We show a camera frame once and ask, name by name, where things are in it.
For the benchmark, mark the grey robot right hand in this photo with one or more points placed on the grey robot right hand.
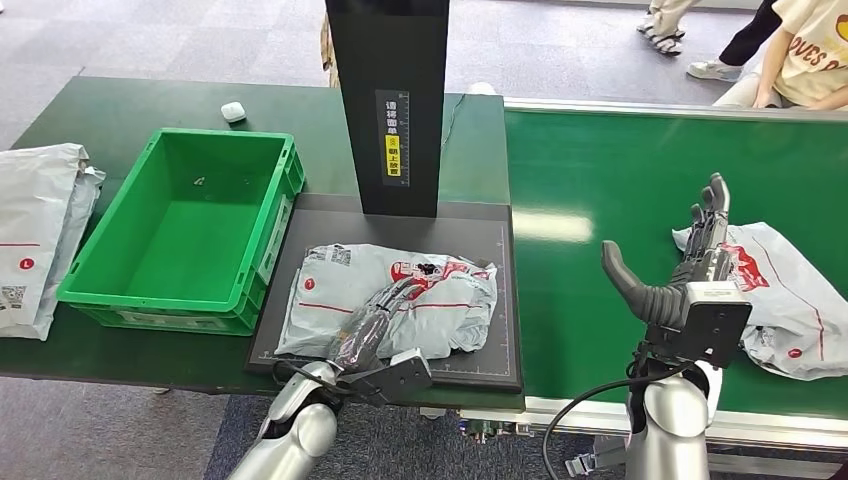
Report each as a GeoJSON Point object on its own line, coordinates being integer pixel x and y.
{"type": "Point", "coordinates": [656, 305]}

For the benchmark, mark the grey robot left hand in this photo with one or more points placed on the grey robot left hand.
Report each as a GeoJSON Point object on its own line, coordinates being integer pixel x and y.
{"type": "Point", "coordinates": [361, 338]}

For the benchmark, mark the grey mailer package red print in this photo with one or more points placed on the grey mailer package red print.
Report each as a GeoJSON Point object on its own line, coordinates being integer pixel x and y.
{"type": "Point", "coordinates": [344, 291]}
{"type": "Point", "coordinates": [788, 311]}

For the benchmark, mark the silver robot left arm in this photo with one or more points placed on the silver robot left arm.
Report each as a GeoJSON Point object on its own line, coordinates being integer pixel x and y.
{"type": "Point", "coordinates": [298, 430]}

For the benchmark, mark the green conveyor belt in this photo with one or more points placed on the green conveyor belt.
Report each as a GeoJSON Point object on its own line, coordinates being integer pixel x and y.
{"type": "Point", "coordinates": [596, 166]}

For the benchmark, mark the metal conveyor fittings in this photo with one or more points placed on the metal conveyor fittings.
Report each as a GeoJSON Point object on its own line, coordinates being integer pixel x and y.
{"type": "Point", "coordinates": [493, 425]}

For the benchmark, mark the pale grey mailer package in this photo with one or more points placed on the pale grey mailer package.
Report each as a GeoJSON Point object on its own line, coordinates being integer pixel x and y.
{"type": "Point", "coordinates": [79, 218]}

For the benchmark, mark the white mailer package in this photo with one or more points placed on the white mailer package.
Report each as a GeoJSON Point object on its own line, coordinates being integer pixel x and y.
{"type": "Point", "coordinates": [33, 212]}

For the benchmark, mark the black scanner platform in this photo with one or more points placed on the black scanner platform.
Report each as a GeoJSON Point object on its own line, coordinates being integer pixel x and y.
{"type": "Point", "coordinates": [477, 232]}

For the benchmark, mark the green plastic crate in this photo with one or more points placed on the green plastic crate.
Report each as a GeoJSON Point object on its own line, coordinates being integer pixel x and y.
{"type": "Point", "coordinates": [185, 218]}

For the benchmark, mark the white earbuds case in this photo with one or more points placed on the white earbuds case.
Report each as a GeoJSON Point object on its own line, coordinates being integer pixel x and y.
{"type": "Point", "coordinates": [233, 112]}

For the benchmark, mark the black scanner column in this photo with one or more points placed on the black scanner column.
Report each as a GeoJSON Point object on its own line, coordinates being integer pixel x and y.
{"type": "Point", "coordinates": [384, 53]}

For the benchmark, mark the green table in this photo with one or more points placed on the green table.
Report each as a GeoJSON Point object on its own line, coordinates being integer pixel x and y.
{"type": "Point", "coordinates": [132, 106]}

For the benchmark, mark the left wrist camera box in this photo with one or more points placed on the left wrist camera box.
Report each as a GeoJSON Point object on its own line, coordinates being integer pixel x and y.
{"type": "Point", "coordinates": [397, 378]}

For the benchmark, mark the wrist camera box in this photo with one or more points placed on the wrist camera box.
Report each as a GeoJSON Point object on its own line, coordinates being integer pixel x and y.
{"type": "Point", "coordinates": [709, 324]}
{"type": "Point", "coordinates": [397, 378]}

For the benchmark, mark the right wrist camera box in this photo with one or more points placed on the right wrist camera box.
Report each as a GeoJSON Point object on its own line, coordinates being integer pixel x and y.
{"type": "Point", "coordinates": [709, 324]}

